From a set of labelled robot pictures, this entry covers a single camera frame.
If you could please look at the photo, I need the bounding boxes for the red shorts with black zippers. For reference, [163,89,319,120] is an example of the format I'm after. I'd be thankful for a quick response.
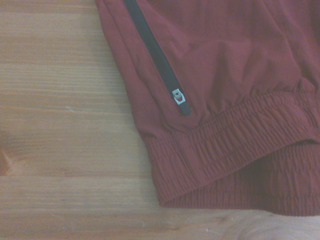
[94,0,320,217]

